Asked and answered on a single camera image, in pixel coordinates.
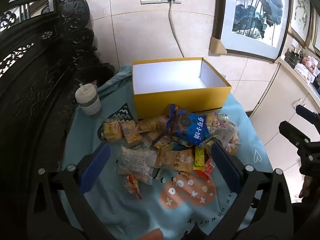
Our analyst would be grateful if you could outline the teal printed tablecloth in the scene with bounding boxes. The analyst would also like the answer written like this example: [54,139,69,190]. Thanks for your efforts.
[59,65,274,240]

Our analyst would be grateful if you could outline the small orange red packet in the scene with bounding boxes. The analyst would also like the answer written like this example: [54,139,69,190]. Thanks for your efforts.
[122,174,143,200]

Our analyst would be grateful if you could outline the dark carved wooden furniture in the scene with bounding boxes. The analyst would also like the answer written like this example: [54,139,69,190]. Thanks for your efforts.
[0,0,116,240]

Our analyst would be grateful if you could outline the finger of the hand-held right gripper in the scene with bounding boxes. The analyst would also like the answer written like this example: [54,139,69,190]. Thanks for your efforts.
[279,120,312,151]
[296,104,320,127]

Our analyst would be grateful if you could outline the black desk organizer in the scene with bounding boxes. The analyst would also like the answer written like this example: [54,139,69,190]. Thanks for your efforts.
[285,46,304,68]

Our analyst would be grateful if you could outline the yellow cardboard box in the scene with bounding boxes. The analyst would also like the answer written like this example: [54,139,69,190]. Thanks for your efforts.
[132,57,232,119]

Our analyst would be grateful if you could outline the framed lotus painting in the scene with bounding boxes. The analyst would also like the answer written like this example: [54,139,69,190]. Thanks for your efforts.
[211,0,293,62]

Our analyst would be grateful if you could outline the yellow bar packet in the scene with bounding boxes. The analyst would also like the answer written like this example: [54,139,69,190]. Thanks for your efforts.
[192,146,206,170]

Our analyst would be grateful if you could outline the tan snack packet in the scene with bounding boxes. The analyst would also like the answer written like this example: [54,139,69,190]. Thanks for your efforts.
[154,147,195,172]

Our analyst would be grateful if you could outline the red snack packet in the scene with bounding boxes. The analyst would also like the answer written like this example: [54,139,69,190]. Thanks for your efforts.
[202,157,216,180]

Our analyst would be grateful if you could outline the blue cookie packet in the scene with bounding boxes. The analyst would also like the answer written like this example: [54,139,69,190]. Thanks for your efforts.
[164,104,210,147]

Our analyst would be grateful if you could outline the person's right hand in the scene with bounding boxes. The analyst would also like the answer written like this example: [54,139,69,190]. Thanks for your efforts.
[299,174,314,198]

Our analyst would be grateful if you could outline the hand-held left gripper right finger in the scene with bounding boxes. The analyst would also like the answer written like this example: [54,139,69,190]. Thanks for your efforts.
[210,141,294,240]

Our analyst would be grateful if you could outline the orange biscuit packet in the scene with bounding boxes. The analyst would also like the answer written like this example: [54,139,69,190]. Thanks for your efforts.
[121,120,142,147]

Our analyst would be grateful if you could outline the white cabinet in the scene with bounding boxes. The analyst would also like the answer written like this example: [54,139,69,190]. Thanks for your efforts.
[249,34,320,203]

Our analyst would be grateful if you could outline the framed ink painting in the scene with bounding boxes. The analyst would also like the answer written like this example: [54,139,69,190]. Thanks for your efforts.
[287,0,313,47]

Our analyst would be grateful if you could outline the clear round cracker packet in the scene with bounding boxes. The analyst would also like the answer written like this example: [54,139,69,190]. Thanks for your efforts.
[136,115,170,133]

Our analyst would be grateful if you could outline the yellow purple snack packet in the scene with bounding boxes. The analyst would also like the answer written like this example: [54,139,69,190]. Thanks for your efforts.
[206,112,227,137]

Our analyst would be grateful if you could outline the yellow cake packet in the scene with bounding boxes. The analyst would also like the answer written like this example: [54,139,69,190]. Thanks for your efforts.
[220,120,240,154]

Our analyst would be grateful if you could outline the white lidded cup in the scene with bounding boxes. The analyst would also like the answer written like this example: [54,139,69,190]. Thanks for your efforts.
[75,83,102,116]

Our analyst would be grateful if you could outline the narrow framed painting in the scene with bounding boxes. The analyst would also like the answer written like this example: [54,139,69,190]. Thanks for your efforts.
[307,12,320,55]

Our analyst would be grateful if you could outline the pile of white red packets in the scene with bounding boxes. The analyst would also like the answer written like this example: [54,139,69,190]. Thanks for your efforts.
[295,55,320,83]

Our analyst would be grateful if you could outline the person's dark clothing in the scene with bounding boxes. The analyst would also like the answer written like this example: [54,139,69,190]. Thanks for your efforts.
[290,197,320,240]

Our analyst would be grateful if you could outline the clear packet of white cakes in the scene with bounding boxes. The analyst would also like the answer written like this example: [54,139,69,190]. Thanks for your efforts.
[115,145,157,185]

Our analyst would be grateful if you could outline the cardboard corner protector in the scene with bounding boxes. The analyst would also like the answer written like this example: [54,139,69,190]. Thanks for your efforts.
[209,36,227,55]

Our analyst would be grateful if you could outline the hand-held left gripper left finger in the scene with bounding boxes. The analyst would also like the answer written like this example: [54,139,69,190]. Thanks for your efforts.
[26,142,118,240]

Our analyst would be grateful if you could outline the yellow label bread packet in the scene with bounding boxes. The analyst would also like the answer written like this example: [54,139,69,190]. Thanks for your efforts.
[99,119,124,143]

